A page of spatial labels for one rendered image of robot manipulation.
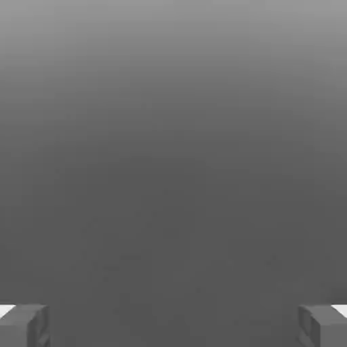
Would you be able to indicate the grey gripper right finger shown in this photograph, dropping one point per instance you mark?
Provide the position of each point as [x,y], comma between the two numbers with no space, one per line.
[328,328]

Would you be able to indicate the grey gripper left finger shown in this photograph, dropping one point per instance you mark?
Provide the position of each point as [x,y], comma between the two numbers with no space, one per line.
[19,328]

